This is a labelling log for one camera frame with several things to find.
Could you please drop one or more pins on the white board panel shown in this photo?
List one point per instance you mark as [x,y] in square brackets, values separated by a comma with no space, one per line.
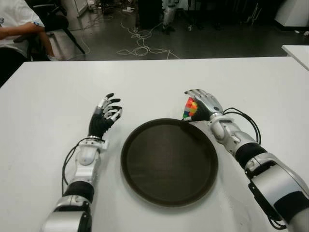
[79,7]

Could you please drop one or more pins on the black office chair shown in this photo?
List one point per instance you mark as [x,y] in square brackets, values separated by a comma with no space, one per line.
[58,21]

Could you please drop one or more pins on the right silver black robot arm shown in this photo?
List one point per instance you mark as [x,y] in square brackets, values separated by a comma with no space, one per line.
[227,135]

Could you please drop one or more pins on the person in white shirt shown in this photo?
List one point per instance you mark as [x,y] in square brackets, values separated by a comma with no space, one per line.
[14,14]

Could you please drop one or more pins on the white side table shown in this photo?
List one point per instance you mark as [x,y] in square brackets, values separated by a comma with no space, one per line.
[299,52]

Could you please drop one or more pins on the white cabinet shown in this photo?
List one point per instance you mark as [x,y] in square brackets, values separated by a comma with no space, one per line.
[292,12]

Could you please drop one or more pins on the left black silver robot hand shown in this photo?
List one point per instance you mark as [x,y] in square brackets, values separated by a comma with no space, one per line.
[99,124]

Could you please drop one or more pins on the grey metal frame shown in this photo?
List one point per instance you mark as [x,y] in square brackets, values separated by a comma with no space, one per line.
[253,12]

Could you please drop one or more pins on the black tall column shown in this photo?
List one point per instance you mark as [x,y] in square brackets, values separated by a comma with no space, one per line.
[149,14]

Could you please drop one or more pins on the dark brown round plate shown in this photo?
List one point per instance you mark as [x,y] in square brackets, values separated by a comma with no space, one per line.
[169,162]

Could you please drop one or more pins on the silver humanoid robot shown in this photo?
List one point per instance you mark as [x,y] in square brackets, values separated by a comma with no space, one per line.
[167,17]

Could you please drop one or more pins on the left silver black robot arm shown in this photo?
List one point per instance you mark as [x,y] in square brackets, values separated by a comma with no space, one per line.
[85,157]

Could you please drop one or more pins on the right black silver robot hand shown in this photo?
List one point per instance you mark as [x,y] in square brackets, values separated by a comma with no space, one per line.
[210,104]

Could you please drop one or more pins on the multicoloured Rubik's cube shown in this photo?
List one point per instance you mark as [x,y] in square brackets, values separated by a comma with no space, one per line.
[190,106]

